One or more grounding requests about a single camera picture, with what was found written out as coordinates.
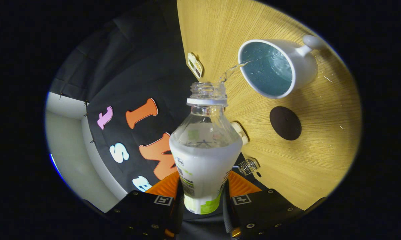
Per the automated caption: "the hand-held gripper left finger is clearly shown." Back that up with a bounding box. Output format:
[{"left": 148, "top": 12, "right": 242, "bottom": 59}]
[{"left": 106, "top": 171, "right": 184, "bottom": 239}]

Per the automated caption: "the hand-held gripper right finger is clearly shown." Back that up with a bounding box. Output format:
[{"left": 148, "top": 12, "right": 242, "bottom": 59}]
[{"left": 222, "top": 171, "right": 304, "bottom": 239}]

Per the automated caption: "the clear plastic juice bottle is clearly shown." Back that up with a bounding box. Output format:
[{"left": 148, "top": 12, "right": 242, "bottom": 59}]
[{"left": 169, "top": 82, "right": 243, "bottom": 215}]

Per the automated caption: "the dark round coaster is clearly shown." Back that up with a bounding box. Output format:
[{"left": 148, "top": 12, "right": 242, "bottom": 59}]
[{"left": 269, "top": 106, "right": 302, "bottom": 141}]

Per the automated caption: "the white cup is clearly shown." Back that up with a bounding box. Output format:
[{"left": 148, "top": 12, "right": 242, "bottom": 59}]
[{"left": 237, "top": 35, "right": 327, "bottom": 99}]

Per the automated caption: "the wooden table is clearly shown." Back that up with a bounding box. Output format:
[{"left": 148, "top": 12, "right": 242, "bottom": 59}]
[{"left": 177, "top": 0, "right": 362, "bottom": 211}]

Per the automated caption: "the cream toaster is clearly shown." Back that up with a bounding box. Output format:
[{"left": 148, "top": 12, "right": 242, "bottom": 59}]
[{"left": 230, "top": 122, "right": 249, "bottom": 146}]

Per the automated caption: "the white divided snack tray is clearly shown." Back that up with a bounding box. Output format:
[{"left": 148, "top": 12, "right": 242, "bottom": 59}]
[{"left": 187, "top": 52, "right": 203, "bottom": 79}]

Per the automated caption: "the metal wire utensil holder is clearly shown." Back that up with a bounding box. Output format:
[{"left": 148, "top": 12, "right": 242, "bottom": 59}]
[{"left": 238, "top": 158, "right": 261, "bottom": 176}]

